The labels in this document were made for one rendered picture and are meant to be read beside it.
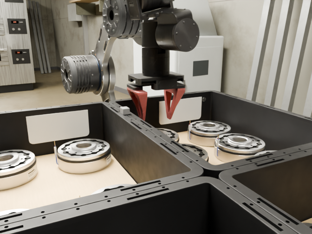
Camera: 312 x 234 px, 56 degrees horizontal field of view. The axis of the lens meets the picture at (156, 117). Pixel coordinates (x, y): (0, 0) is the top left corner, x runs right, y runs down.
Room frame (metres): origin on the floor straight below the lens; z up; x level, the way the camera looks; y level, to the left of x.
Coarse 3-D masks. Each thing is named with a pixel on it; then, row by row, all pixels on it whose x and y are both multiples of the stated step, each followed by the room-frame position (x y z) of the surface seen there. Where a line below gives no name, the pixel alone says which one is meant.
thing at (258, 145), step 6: (216, 138) 0.60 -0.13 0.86; (222, 138) 0.60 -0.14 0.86; (252, 138) 0.60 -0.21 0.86; (258, 138) 0.60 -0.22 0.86; (222, 144) 0.56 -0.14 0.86; (228, 144) 0.56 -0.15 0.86; (234, 144) 0.56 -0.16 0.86; (252, 144) 0.56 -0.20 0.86; (258, 144) 0.57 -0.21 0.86; (264, 144) 0.56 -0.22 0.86; (228, 150) 0.54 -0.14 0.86; (234, 150) 0.54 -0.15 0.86; (240, 150) 0.53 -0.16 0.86; (246, 150) 0.53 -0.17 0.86; (252, 150) 0.53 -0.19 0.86; (258, 150) 0.54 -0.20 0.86
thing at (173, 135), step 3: (159, 129) 0.66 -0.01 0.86; (162, 129) 0.66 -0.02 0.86; (165, 129) 0.66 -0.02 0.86; (168, 129) 0.66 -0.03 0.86; (168, 132) 0.64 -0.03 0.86; (171, 132) 0.64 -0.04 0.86; (174, 132) 0.64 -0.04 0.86; (168, 135) 0.62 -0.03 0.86; (171, 135) 0.62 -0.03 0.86; (174, 135) 0.63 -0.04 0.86; (177, 135) 0.62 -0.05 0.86; (174, 138) 0.60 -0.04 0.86; (177, 138) 0.60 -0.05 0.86
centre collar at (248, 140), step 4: (232, 136) 0.59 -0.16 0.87; (236, 136) 0.60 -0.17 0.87; (240, 136) 0.60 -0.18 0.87; (244, 136) 0.59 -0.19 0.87; (228, 140) 0.58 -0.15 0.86; (232, 140) 0.57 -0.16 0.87; (248, 140) 0.57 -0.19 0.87; (236, 144) 0.56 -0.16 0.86; (240, 144) 0.56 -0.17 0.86; (244, 144) 0.56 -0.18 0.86; (248, 144) 0.56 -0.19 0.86
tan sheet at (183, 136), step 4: (180, 132) 0.73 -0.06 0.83; (184, 132) 0.73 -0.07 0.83; (180, 136) 0.70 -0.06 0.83; (184, 136) 0.70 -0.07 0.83; (180, 140) 0.67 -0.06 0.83; (184, 140) 0.67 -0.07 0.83; (188, 140) 0.67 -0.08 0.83; (196, 144) 0.64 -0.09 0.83; (204, 148) 0.62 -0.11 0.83; (208, 148) 0.62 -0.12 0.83; (212, 148) 0.62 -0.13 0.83; (208, 152) 0.60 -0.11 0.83; (212, 152) 0.60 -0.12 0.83; (208, 156) 0.57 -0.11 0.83; (212, 156) 0.57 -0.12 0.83; (208, 160) 0.56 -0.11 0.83; (212, 160) 0.56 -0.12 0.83; (216, 160) 0.56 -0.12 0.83; (220, 160) 0.56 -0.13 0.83; (216, 164) 0.54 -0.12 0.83
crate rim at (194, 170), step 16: (0, 112) 0.56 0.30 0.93; (16, 112) 0.57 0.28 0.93; (32, 112) 0.58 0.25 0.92; (112, 112) 0.57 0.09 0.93; (144, 128) 0.46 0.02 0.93; (160, 144) 0.39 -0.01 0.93; (176, 160) 0.34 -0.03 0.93; (176, 176) 0.29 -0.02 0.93; (192, 176) 0.29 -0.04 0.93; (112, 192) 0.26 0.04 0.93; (128, 192) 0.26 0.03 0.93; (32, 208) 0.23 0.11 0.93; (48, 208) 0.23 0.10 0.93; (64, 208) 0.23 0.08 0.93; (0, 224) 0.21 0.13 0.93
